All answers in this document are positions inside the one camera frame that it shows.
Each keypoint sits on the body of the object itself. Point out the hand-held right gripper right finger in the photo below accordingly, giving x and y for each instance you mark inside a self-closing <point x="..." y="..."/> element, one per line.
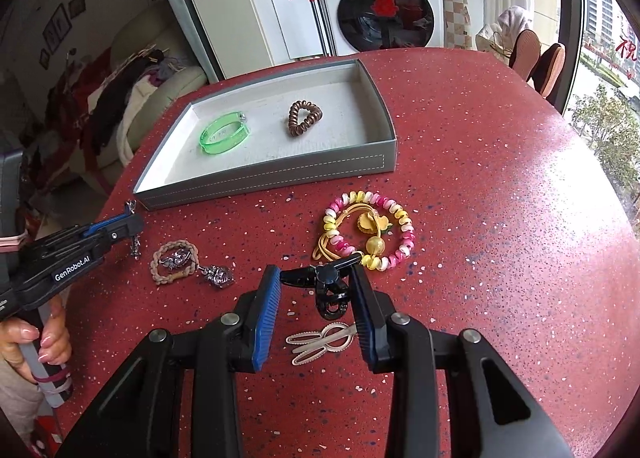
<point x="362" y="318"/>

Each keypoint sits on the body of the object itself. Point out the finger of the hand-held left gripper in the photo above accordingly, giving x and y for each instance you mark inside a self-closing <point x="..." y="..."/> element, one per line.
<point x="107" y="225"/>
<point x="129" y="229"/>

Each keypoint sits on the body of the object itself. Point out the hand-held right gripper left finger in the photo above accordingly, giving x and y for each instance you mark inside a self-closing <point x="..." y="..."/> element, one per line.
<point x="265" y="318"/>

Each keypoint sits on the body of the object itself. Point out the silver dangling hair clip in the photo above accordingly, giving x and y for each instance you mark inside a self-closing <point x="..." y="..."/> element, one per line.
<point x="135" y="245"/>

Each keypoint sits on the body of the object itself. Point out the silver bunny hair clip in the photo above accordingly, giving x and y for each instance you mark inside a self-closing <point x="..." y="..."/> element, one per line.
<point x="325" y="342"/>

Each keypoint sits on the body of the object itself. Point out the black hair claw clip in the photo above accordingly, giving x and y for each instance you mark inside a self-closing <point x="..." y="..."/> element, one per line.
<point x="327" y="283"/>

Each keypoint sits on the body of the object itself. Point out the grey jewelry tray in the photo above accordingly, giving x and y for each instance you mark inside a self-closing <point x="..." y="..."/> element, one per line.
<point x="260" y="177"/>

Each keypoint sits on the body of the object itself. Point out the person's left hand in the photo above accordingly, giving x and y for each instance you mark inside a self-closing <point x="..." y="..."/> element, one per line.
<point x="52" y="345"/>

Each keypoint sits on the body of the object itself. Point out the pile of clothes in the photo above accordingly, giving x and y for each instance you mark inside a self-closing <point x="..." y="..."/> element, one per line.
<point x="107" y="102"/>

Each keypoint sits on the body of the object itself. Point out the cream sofa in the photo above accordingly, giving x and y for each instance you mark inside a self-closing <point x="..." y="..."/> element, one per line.
<point x="170" y="82"/>

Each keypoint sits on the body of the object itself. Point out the white bag with cloth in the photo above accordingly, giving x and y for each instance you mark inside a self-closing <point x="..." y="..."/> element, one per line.
<point x="500" y="35"/>

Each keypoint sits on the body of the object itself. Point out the red washer door sticker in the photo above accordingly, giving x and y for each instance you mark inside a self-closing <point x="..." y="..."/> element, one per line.
<point x="384" y="3"/>

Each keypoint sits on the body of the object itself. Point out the red window decal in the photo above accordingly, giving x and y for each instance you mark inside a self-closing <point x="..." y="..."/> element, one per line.
<point x="627" y="50"/>

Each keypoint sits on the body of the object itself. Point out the small dark picture frame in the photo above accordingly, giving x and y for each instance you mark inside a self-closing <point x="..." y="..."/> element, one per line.
<point x="44" y="55"/>

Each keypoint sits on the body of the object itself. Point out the large dark picture frame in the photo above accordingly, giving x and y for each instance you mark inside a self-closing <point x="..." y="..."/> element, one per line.
<point x="56" y="27"/>

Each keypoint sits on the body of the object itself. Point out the medium dark picture frame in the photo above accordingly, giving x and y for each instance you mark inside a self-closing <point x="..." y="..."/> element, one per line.
<point x="76" y="5"/>

